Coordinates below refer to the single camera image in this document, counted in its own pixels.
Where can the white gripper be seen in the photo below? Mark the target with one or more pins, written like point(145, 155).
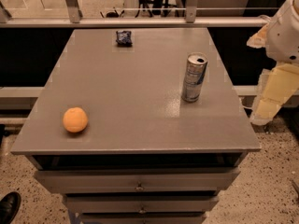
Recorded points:
point(284, 37)

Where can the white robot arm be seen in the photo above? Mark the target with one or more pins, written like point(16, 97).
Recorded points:
point(280, 38)

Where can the silver blue redbull can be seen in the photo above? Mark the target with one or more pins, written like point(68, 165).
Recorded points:
point(194, 76)

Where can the grey metal railing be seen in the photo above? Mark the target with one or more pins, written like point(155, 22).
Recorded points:
point(68, 14)

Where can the grey drawer cabinet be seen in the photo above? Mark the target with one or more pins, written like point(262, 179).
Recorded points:
point(136, 116)

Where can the blue snack packet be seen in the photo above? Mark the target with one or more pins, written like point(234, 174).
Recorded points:
point(124, 38)

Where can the orange fruit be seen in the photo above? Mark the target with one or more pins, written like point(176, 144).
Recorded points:
point(75, 120)

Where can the top grey drawer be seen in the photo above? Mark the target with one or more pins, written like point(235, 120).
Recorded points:
point(141, 180)

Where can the grey drawer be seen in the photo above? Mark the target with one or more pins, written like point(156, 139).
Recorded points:
point(141, 180)
point(141, 204)
point(157, 218)

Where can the bottom grey drawer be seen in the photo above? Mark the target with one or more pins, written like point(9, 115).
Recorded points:
point(157, 218)

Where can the middle grey drawer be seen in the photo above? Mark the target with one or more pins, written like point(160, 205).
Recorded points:
point(141, 204)

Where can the black shoe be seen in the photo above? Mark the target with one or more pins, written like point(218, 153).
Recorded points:
point(9, 207)

